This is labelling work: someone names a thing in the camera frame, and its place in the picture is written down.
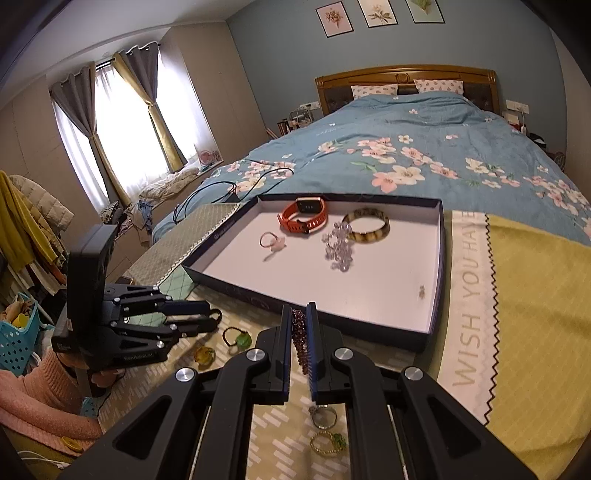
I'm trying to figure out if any white puffer jacket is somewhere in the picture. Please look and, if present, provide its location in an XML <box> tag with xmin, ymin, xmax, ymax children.
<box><xmin>9</xmin><ymin>174</ymin><xmax>75</xmax><ymax>232</ymax></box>

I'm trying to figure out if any green gem dark band ring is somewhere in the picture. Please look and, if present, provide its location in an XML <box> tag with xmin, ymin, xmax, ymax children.
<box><xmin>223</xmin><ymin>327</ymin><xmax>252</xmax><ymax>352</ymax></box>

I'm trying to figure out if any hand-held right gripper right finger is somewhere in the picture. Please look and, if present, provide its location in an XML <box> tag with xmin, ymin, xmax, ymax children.
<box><xmin>307</xmin><ymin>301</ymin><xmax>539</xmax><ymax>480</ymax></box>

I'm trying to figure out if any black cable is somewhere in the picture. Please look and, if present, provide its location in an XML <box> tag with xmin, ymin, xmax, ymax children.
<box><xmin>173</xmin><ymin>167</ymin><xmax>295</xmax><ymax>222</ymax></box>

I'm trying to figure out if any colourful clothes heap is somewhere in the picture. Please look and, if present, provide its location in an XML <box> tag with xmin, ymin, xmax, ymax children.
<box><xmin>102</xmin><ymin>198</ymin><xmax>155</xmax><ymax>241</ymax></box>

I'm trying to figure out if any bedside table with bottles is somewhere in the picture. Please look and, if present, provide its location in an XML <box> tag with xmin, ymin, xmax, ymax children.
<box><xmin>277</xmin><ymin>108</ymin><xmax>319</xmax><ymax>137</ymax></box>

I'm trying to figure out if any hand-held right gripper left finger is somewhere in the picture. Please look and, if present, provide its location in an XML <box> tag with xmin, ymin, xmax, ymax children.
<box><xmin>60</xmin><ymin>302</ymin><xmax>296</xmax><ymax>480</ymax></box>

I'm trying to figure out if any wooden headboard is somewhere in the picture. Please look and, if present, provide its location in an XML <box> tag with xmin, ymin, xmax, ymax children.
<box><xmin>315</xmin><ymin>65</ymin><xmax>502</xmax><ymax>116</ymax></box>

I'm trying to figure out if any amber bangle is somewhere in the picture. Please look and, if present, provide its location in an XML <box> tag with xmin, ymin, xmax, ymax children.
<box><xmin>342</xmin><ymin>207</ymin><xmax>391</xmax><ymax>244</ymax></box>

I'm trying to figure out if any grey and olive curtain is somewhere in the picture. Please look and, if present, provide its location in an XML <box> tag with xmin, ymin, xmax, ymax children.
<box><xmin>113</xmin><ymin>43</ymin><xmax>187</xmax><ymax>172</ymax></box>
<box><xmin>50</xmin><ymin>65</ymin><xmax>132</xmax><ymax>208</ymax></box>

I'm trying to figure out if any pink framed flower picture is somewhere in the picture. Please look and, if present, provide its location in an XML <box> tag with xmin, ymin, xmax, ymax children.
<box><xmin>316</xmin><ymin>2</ymin><xmax>355</xmax><ymax>38</ymax></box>

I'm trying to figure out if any yellow hanging garment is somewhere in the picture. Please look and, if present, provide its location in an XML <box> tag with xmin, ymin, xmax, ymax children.
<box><xmin>0</xmin><ymin>171</ymin><xmax>56</xmax><ymax>273</ymax></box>

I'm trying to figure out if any white framed flower picture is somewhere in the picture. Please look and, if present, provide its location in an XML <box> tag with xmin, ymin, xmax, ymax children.
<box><xmin>358</xmin><ymin>0</ymin><xmax>398</xmax><ymax>28</ymax></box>

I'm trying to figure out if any blue plastic basket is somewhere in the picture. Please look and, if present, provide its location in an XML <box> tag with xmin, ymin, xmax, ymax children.
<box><xmin>0</xmin><ymin>291</ymin><xmax>43</xmax><ymax>377</ymax></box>

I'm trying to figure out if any dotted white pillow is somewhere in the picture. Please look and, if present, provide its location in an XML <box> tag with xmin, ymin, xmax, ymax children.
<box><xmin>351</xmin><ymin>84</ymin><xmax>399</xmax><ymax>100</ymax></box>
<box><xmin>413</xmin><ymin>78</ymin><xmax>465</xmax><ymax>95</ymax></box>

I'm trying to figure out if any orange smartwatch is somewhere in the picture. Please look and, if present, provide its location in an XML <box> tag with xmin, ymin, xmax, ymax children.
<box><xmin>278</xmin><ymin>198</ymin><xmax>329</xmax><ymax>235</ymax></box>

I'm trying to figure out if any beige wardrobe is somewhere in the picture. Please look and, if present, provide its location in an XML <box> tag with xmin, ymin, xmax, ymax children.
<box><xmin>168</xmin><ymin>21</ymin><xmax>273</xmax><ymax>168</ymax></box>

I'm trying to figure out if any dark blue shallow box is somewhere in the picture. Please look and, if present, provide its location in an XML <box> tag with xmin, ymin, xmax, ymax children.
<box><xmin>181</xmin><ymin>194</ymin><xmax>446</xmax><ymax>352</ymax></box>

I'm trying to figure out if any clear crystal bead bracelet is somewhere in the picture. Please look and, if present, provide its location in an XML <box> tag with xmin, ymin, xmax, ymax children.
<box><xmin>322</xmin><ymin>222</ymin><xmax>355</xmax><ymax>273</ymax></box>

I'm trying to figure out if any crumpled white blanket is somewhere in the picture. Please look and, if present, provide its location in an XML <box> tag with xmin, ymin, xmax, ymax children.
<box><xmin>139</xmin><ymin>167</ymin><xmax>200</xmax><ymax>199</ymax></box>

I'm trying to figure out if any person's left hand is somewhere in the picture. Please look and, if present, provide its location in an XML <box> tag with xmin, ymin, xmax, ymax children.
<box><xmin>90</xmin><ymin>368</ymin><xmax>126</xmax><ymax>387</ymax></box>

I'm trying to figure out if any green framed leaf picture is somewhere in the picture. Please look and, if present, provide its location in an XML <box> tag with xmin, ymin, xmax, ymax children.
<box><xmin>405</xmin><ymin>0</ymin><xmax>445</xmax><ymax>24</ymax></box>

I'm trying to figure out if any blue floral duvet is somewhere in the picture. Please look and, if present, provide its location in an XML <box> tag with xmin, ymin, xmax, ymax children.
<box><xmin>152</xmin><ymin>90</ymin><xmax>591</xmax><ymax>245</ymax></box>

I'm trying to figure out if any pink flower ring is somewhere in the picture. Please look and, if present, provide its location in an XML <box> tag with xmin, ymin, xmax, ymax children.
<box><xmin>259</xmin><ymin>232</ymin><xmax>288</xmax><ymax>254</ymax></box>

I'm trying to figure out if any person's left forearm pink sleeve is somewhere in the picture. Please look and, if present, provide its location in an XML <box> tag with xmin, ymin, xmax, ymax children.
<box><xmin>0</xmin><ymin>348</ymin><xmax>105</xmax><ymax>455</ymax></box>

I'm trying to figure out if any gold ring with green gem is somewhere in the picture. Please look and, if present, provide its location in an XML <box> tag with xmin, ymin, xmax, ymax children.
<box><xmin>309</xmin><ymin>431</ymin><xmax>347</xmax><ymax>457</ymax></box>

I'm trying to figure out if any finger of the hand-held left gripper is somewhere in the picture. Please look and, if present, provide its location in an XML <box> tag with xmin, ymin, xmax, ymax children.
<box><xmin>105</xmin><ymin>284</ymin><xmax>223</xmax><ymax>325</ymax></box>
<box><xmin>111</xmin><ymin>320</ymin><xmax>219</xmax><ymax>348</ymax></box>

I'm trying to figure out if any plain dark metal ring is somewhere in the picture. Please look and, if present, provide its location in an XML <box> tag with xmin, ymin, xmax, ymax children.
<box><xmin>310</xmin><ymin>404</ymin><xmax>337</xmax><ymax>428</ymax></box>

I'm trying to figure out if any patchwork printed cloth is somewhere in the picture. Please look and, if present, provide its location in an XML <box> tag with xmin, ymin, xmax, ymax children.
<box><xmin>92</xmin><ymin>200</ymin><xmax>591</xmax><ymax>480</ymax></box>

